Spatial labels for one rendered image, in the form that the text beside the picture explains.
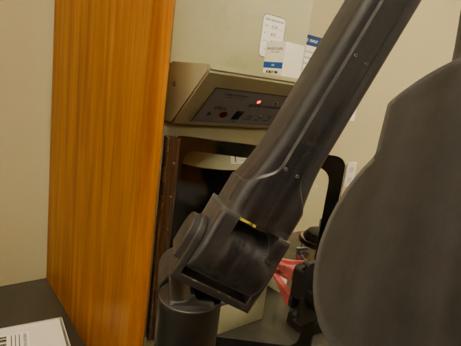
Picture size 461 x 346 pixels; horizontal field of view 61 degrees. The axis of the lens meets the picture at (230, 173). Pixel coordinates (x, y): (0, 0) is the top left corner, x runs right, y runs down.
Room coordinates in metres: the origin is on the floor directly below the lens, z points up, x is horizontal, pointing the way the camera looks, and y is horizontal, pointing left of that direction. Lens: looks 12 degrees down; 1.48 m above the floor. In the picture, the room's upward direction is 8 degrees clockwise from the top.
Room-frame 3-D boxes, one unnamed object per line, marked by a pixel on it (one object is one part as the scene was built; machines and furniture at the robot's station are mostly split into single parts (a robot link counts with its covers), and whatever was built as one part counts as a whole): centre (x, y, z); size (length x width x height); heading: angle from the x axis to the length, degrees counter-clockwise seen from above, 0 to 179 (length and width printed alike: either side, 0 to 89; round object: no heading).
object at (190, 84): (0.73, -0.04, 1.46); 0.32 x 0.12 x 0.10; 129
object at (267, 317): (0.67, -0.04, 1.19); 0.30 x 0.01 x 0.40; 91
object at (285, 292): (0.59, -0.12, 1.20); 0.09 x 0.07 x 0.07; 39
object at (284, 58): (0.76, -0.07, 1.54); 0.05 x 0.05 x 0.06; 40
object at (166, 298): (0.33, 0.02, 1.27); 0.07 x 0.06 x 0.07; 11
